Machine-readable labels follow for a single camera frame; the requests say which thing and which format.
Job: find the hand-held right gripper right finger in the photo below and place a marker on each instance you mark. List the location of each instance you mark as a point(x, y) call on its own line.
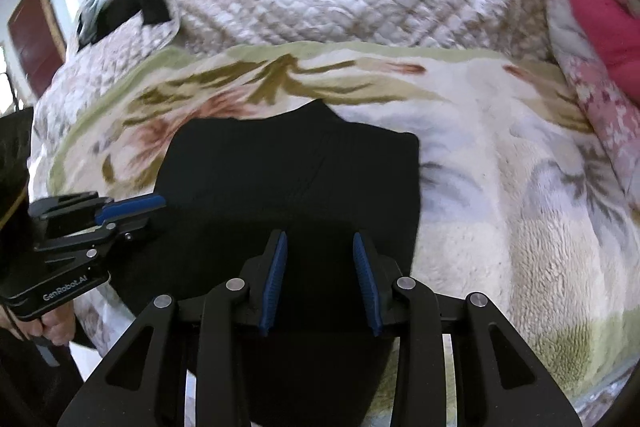
point(366, 282)

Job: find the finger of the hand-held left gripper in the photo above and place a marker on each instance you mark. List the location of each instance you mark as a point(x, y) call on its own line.
point(105, 234)
point(130, 208)

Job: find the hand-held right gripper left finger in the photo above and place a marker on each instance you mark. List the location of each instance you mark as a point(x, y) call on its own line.
point(274, 282)

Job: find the black pants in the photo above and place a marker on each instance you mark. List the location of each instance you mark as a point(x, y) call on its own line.
point(280, 177)

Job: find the person's left forearm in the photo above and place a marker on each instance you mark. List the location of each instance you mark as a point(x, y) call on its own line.
point(30, 387)

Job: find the person's left hand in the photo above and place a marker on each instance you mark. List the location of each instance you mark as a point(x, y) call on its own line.
point(60, 327)

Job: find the dark cloth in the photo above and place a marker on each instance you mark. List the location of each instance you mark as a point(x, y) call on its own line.
point(12, 167)

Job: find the floral fleece blanket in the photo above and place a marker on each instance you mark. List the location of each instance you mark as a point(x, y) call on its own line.
point(500, 207)

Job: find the dark red framed panel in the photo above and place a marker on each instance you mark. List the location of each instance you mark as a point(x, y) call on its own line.
point(32, 37)

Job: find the light blue cloth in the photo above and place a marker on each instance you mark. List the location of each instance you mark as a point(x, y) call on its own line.
point(95, 9)

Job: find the black cloth pile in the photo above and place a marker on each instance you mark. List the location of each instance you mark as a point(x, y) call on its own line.
point(130, 4)

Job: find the pink floral quilt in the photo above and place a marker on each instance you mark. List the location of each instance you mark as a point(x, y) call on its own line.
point(600, 117)

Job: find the plain pink cloth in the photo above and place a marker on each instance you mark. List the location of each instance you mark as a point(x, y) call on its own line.
point(607, 32)

